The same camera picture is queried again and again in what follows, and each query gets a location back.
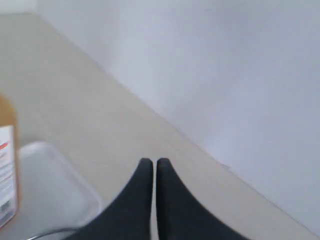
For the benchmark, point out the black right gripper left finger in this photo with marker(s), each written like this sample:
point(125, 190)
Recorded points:
point(128, 217)

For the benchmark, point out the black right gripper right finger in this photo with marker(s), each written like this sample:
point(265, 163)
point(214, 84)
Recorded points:
point(179, 215)

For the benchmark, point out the orange dish soap pump bottle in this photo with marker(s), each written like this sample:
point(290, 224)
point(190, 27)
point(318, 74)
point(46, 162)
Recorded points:
point(9, 166)

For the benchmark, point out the steel mesh strainer basket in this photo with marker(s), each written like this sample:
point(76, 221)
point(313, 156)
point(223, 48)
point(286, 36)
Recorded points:
point(67, 229)

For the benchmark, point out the white rectangular plastic tray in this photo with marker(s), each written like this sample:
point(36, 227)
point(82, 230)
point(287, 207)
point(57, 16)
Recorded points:
point(53, 194)

